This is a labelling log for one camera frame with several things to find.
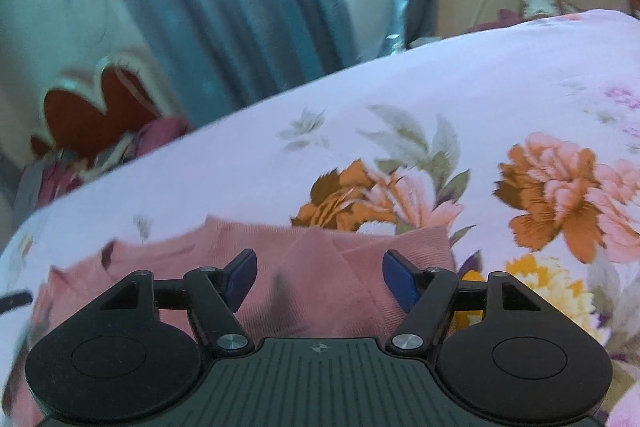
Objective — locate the pile of clothes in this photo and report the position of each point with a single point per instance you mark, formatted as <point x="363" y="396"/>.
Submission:
<point x="160" y="132"/>

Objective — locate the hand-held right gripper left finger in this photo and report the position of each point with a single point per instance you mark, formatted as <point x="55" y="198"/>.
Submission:
<point x="242" y="281"/>

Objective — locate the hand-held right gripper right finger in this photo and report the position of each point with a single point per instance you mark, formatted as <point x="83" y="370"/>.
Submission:
<point x="400" y="281"/>

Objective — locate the red white-framed headboard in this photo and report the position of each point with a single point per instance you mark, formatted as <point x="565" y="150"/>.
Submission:
<point x="75" y="117"/>

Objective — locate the pink sweater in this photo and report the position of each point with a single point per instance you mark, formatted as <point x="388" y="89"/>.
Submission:
<point x="310" y="267"/>

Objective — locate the maroon bedding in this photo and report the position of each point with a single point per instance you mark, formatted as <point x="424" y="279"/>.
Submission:
<point x="500" y="16"/>

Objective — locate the wide blue curtain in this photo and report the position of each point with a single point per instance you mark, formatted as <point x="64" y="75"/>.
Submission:
<point x="225" y="7"/>

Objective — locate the floral bed sheet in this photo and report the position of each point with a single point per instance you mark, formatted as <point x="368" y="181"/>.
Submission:
<point x="450" y="82"/>

